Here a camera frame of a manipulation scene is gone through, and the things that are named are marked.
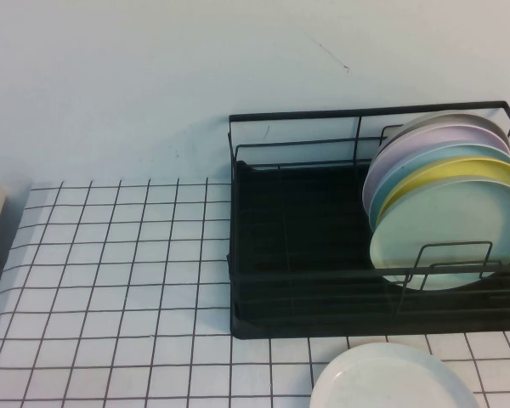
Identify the grey beige plate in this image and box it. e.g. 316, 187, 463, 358
377, 110, 510, 156

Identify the white plate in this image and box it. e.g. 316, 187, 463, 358
309, 342, 481, 408

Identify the mint green plate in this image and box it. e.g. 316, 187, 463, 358
368, 178, 510, 292

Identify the yellow plate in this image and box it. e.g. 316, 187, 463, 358
376, 156, 510, 234

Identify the light blue plate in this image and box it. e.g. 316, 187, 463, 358
367, 143, 510, 233

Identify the white black grid tablecloth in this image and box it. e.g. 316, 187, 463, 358
0, 178, 510, 408

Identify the lilac plate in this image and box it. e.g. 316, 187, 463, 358
362, 124, 510, 218

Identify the black wire dish rack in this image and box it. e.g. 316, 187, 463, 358
227, 100, 510, 331
229, 159, 510, 341

